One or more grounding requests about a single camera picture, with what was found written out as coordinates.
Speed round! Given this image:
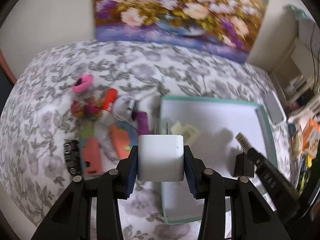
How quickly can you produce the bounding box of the salmon foam piece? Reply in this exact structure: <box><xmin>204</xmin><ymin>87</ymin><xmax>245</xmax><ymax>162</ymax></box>
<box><xmin>80</xmin><ymin>137</ymin><xmax>103</xmax><ymax>177</ymax></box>

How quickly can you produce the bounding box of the black rectangular block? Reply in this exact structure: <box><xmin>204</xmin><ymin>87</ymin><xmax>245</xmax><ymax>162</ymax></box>
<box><xmin>233</xmin><ymin>152</ymin><xmax>255</xmax><ymax>177</ymax></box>

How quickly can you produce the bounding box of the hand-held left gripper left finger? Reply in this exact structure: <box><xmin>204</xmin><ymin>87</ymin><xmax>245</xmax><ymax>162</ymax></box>
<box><xmin>30</xmin><ymin>145</ymin><xmax>139</xmax><ymax>240</ymax></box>

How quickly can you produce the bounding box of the black toy car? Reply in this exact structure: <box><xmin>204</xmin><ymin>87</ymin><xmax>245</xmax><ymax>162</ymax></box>
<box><xmin>64</xmin><ymin>140</ymin><xmax>82</xmax><ymax>175</ymax></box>

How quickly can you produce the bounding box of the grey floral blanket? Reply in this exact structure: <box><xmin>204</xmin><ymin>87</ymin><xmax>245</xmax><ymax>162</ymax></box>
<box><xmin>0</xmin><ymin>40</ymin><xmax>293</xmax><ymax>240</ymax></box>

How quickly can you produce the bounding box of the green foam piece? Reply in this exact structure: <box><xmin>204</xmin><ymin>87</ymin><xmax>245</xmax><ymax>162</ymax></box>
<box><xmin>80</xmin><ymin>124</ymin><xmax>95</xmax><ymax>145</ymax></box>

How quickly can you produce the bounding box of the white charger adapter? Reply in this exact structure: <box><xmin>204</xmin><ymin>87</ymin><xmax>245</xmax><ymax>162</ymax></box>
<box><xmin>137</xmin><ymin>122</ymin><xmax>185</xmax><ymax>182</ymax></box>

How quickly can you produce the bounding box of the white shelf unit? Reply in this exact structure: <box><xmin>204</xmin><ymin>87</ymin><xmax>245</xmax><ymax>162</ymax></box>
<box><xmin>269</xmin><ymin>5</ymin><xmax>320</xmax><ymax>110</ymax></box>

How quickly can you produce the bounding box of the orange foam carrot shape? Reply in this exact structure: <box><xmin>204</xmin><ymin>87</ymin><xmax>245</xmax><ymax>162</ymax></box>
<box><xmin>109</xmin><ymin>124</ymin><xmax>132</xmax><ymax>160</ymax></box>

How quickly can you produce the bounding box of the pink helmet toy figure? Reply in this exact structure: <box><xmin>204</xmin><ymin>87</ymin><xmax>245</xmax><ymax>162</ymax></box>
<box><xmin>71</xmin><ymin>97</ymin><xmax>103</xmax><ymax>119</ymax></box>

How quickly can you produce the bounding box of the colourful paper stack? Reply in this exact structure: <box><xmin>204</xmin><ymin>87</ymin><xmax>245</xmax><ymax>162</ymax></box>
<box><xmin>296</xmin><ymin>152</ymin><xmax>314</xmax><ymax>189</ymax></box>

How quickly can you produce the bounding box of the floral painting canvas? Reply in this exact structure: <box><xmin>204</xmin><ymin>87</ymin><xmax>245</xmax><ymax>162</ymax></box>
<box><xmin>92</xmin><ymin>0</ymin><xmax>272</xmax><ymax>64</ymax></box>

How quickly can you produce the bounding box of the orange glue stick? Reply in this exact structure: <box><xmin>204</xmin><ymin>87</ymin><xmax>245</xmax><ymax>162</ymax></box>
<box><xmin>100</xmin><ymin>88</ymin><xmax>118</xmax><ymax>123</ymax></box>

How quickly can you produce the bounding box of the teal-edged white box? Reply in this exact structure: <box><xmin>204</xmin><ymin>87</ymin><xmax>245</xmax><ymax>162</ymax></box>
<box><xmin>159</xmin><ymin>95</ymin><xmax>278</xmax><ymax>224</ymax></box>

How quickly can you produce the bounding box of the dark blue panel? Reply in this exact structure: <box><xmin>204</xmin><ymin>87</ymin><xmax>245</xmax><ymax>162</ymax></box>
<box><xmin>0</xmin><ymin>72</ymin><xmax>15</xmax><ymax>105</ymax></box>

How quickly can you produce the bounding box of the pink wrist watch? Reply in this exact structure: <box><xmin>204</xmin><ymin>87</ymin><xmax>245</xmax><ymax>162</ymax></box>
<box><xmin>72</xmin><ymin>74</ymin><xmax>94</xmax><ymax>93</ymax></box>

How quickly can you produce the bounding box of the orange carton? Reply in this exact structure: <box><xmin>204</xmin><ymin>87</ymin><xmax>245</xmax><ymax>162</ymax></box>
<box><xmin>301</xmin><ymin>118</ymin><xmax>320</xmax><ymax>155</ymax></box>

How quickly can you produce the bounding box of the brown wooden frame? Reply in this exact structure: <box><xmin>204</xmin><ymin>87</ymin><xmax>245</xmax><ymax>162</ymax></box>
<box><xmin>0</xmin><ymin>50</ymin><xmax>18</xmax><ymax>85</ymax></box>

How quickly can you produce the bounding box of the blue foam arc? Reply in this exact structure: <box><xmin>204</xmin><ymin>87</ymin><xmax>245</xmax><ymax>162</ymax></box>
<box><xmin>116</xmin><ymin>122</ymin><xmax>139</xmax><ymax>147</ymax></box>

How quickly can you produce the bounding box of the white round charger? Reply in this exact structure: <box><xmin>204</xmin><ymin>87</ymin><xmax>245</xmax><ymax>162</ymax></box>
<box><xmin>112</xmin><ymin>95</ymin><xmax>138</xmax><ymax>122</ymax></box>

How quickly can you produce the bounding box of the black cable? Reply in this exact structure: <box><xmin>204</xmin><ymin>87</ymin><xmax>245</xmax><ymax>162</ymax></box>
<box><xmin>309</xmin><ymin>25</ymin><xmax>317</xmax><ymax>90</ymax></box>

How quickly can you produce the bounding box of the cream plastic part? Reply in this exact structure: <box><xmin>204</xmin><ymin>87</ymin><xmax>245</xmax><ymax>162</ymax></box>
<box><xmin>171</xmin><ymin>121</ymin><xmax>202</xmax><ymax>145</ymax></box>

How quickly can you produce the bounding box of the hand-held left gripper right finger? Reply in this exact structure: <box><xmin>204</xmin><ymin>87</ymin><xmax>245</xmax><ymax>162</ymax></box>
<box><xmin>183</xmin><ymin>145</ymin><xmax>292</xmax><ymax>240</ymax></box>

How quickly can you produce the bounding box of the black comb-tipped tool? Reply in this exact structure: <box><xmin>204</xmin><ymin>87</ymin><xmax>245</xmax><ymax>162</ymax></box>
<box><xmin>235</xmin><ymin>132</ymin><xmax>302</xmax><ymax>205</ymax></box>

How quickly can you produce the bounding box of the purple plastic piece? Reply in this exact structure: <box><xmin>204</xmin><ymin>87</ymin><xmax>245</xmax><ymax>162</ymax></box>
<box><xmin>132</xmin><ymin>111</ymin><xmax>150</xmax><ymax>135</ymax></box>

